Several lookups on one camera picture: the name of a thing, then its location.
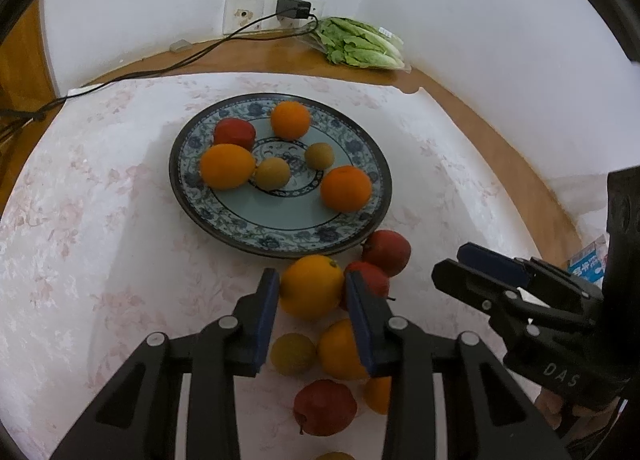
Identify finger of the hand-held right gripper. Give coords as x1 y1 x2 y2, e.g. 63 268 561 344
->
457 242 604 299
431 259 597 337

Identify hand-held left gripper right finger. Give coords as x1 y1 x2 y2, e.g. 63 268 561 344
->
345 271 571 460

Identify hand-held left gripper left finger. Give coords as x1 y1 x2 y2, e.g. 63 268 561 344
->
50 268 281 460

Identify orange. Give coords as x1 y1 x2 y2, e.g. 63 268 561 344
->
363 376 392 415
320 166 373 213
270 100 311 141
317 318 371 381
278 255 346 319
200 144 256 191

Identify red apple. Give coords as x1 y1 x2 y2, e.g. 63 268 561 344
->
341 261 391 311
213 118 257 151
293 379 358 437
361 230 412 278

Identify blue patterned ceramic plate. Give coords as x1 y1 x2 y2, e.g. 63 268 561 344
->
169 94 392 259

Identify person's right hand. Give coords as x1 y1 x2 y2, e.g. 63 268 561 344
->
537 387 626 441

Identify blue and white carton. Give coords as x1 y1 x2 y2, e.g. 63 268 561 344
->
567 235 608 288

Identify white floral tablecloth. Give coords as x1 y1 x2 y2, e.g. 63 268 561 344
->
0 72 586 460

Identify bagged green lettuce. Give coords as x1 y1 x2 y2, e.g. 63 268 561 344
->
305 16 412 73

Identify black plug-in charger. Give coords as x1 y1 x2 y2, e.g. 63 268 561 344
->
276 0 313 20

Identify black charger cable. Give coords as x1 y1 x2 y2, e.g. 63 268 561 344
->
0 14 319 123

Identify white wall plate round port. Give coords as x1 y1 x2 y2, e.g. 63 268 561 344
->
223 0 266 35

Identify white wall power socket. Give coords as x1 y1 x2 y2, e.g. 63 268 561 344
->
262 0 327 30

